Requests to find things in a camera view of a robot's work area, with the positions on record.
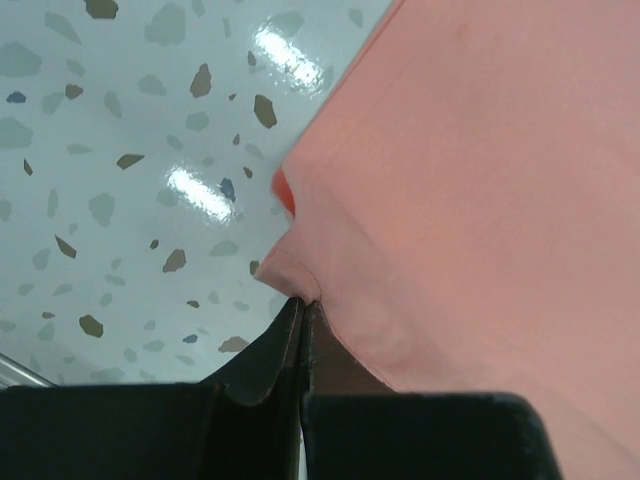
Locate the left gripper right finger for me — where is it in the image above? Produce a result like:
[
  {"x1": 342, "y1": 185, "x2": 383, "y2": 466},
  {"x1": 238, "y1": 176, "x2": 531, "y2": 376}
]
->
[{"x1": 300, "y1": 303, "x2": 562, "y2": 479}]

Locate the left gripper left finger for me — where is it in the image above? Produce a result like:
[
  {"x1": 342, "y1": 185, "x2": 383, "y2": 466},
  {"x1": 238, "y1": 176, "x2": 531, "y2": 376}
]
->
[{"x1": 1, "y1": 299, "x2": 305, "y2": 479}]

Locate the aluminium frame rail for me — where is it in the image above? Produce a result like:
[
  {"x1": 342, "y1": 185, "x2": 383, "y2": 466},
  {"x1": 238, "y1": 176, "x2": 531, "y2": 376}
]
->
[{"x1": 0, "y1": 354, "x2": 54, "y2": 389}]

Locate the pink t shirt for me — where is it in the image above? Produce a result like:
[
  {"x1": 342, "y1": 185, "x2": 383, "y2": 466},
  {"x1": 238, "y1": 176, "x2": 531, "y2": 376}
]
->
[{"x1": 256, "y1": 1, "x2": 639, "y2": 479}]

